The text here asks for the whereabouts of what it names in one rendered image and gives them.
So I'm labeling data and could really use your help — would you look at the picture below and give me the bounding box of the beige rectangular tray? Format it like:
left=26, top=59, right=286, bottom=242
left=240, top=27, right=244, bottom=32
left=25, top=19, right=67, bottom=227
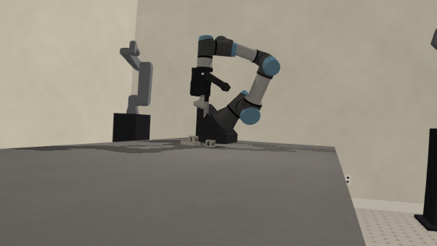
left=181, top=140, right=200, bottom=146

